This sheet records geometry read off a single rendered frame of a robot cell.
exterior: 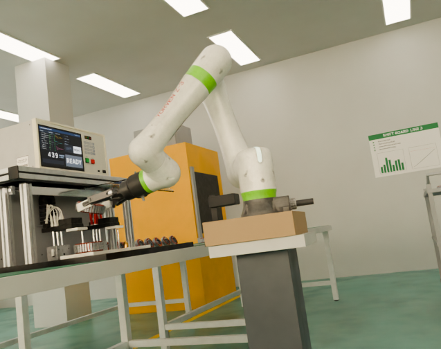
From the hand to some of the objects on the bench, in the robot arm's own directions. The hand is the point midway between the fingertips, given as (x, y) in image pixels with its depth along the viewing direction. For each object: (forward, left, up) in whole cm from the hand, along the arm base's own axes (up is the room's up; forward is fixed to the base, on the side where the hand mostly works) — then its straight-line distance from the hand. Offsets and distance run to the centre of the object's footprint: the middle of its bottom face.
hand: (91, 207), depth 180 cm
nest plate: (+1, +3, -18) cm, 18 cm away
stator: (+1, +3, -17) cm, 17 cm away
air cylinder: (+15, 0, -18) cm, 24 cm away
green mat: (+35, +49, -21) cm, 64 cm away
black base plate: (0, -9, -20) cm, 22 cm away
